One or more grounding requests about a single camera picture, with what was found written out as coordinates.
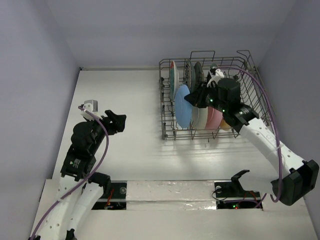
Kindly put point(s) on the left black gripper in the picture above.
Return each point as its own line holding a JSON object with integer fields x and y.
{"x": 114, "y": 122}

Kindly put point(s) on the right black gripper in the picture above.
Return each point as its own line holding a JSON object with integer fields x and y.
{"x": 201, "y": 95}

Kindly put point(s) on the blue plate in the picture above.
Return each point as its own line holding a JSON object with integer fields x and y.
{"x": 183, "y": 109}

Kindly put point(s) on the cream white plate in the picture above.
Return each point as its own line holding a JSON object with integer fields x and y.
{"x": 199, "y": 118}

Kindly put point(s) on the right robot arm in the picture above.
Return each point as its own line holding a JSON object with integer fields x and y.
{"x": 296, "y": 176}

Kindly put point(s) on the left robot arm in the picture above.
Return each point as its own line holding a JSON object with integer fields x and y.
{"x": 80, "y": 184}

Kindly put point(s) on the pink plate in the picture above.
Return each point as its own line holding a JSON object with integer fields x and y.
{"x": 214, "y": 119}

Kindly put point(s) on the teal patterned plate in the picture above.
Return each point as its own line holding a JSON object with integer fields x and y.
{"x": 189, "y": 75}

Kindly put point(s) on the dark olive plate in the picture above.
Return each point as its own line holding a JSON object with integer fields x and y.
{"x": 199, "y": 74}

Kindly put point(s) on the white plate red teal pattern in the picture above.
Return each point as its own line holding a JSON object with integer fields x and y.
{"x": 173, "y": 79}

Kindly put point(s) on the yellow plate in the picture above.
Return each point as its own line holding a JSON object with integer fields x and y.
{"x": 224, "y": 126}

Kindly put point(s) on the green plate dark motif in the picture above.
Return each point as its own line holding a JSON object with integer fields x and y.
{"x": 214, "y": 66}

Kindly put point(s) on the grey wire dish rack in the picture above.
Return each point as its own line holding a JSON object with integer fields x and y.
{"x": 239, "y": 66}

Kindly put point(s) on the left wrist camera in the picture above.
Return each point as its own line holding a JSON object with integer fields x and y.
{"x": 90, "y": 106}

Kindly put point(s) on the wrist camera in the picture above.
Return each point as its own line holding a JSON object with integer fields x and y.
{"x": 213, "y": 76}
{"x": 90, "y": 106}

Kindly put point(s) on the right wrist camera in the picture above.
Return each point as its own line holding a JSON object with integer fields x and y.
{"x": 213, "y": 76}

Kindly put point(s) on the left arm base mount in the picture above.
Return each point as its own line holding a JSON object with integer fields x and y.
{"x": 115, "y": 199}

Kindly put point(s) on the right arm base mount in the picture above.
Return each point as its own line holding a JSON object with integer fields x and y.
{"x": 230, "y": 195}

